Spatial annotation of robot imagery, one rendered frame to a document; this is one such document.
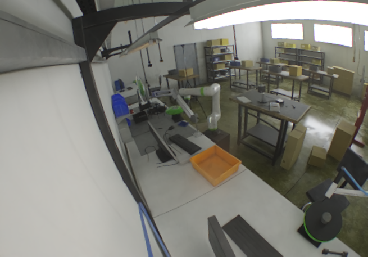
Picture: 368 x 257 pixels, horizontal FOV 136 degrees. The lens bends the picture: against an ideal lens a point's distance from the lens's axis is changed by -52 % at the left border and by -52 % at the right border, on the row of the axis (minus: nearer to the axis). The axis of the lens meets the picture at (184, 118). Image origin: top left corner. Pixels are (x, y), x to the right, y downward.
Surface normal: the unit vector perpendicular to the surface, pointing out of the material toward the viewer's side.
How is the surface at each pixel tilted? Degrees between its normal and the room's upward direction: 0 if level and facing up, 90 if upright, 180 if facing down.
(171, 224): 0
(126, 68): 90
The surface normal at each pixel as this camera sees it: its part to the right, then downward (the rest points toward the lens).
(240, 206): -0.14, -0.89
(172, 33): 0.44, 0.34
